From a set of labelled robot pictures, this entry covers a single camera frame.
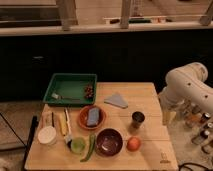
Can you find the white round lid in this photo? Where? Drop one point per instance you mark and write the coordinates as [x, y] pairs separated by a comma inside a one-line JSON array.
[[47, 135]]

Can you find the green plastic tray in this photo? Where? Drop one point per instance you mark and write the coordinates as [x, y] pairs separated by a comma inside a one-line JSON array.
[[70, 85]]

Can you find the grey towel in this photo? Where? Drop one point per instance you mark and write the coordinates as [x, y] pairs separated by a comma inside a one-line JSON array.
[[116, 100]]

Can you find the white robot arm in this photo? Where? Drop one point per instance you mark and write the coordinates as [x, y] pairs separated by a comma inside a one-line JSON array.
[[186, 83]]

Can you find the dark metal cup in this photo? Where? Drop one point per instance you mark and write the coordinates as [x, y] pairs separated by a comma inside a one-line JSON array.
[[137, 119]]

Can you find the green chili pepper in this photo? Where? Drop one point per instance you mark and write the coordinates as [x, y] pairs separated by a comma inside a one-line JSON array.
[[92, 139]]

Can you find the orange fruit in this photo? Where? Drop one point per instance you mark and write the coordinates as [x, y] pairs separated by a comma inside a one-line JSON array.
[[133, 144]]

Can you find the blue sponge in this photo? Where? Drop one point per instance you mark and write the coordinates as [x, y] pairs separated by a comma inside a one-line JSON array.
[[93, 116]]

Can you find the yellow corn cob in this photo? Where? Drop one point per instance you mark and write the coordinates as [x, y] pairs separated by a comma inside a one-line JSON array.
[[63, 126]]

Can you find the red grapes bunch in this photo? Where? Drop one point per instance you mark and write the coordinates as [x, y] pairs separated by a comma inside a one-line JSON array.
[[89, 91]]

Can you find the green small cup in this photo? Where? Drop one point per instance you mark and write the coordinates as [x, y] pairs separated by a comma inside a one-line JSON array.
[[78, 145]]

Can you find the silver spoon in tray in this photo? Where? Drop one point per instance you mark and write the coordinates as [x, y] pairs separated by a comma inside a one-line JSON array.
[[57, 96]]

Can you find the orange plate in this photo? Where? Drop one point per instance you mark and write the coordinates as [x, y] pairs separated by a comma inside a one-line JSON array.
[[83, 116]]

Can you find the purple bowl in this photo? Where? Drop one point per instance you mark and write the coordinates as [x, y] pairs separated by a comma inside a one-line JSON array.
[[109, 142]]

